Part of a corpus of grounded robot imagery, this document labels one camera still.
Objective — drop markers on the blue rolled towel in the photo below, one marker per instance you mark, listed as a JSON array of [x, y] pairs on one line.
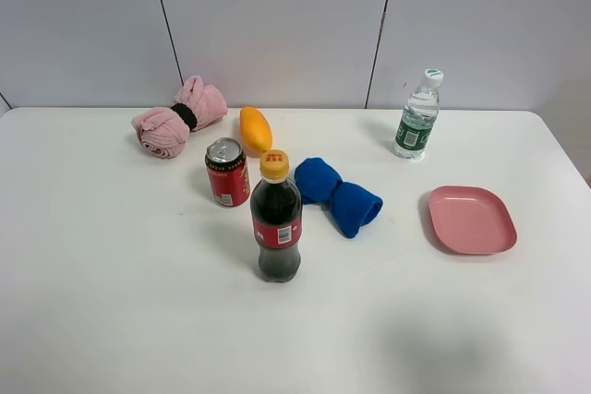
[[350, 205]]

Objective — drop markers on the cola bottle yellow cap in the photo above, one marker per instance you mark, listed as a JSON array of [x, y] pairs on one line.
[[276, 211]]

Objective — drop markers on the red soda can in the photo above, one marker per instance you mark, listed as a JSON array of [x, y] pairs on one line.
[[226, 164]]

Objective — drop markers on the water bottle green label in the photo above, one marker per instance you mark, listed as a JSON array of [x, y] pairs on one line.
[[419, 116]]

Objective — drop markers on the yellow mango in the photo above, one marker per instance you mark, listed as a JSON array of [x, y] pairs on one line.
[[255, 130]]

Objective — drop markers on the pink square plate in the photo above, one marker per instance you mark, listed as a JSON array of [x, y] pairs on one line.
[[471, 220]]

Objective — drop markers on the pink rolled towel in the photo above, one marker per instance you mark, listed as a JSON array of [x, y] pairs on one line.
[[164, 131]]

